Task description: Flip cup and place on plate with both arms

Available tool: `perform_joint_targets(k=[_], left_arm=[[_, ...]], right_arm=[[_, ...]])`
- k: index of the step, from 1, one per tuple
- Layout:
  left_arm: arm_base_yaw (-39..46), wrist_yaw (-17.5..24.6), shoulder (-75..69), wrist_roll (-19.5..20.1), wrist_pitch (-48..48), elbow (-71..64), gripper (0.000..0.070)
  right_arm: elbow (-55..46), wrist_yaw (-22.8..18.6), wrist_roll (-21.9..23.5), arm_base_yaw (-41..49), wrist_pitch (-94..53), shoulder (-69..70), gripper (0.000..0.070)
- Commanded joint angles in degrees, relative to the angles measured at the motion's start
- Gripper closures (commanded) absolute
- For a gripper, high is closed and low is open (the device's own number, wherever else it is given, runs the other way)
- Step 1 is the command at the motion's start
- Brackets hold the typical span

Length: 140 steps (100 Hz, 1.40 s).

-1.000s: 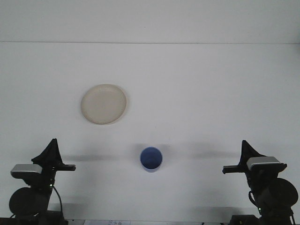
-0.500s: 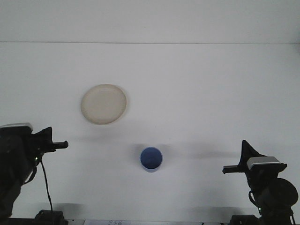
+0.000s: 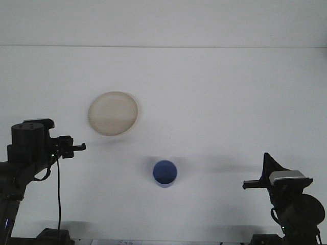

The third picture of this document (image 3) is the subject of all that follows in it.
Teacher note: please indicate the pale blue cup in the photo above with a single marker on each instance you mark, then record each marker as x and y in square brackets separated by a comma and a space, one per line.
[164, 173]

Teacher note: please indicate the pale round plate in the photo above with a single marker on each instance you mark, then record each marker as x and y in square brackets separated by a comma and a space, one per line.
[112, 113]

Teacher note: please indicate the white printed paper sheet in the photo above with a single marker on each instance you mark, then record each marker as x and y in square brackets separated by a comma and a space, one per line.
[122, 242]

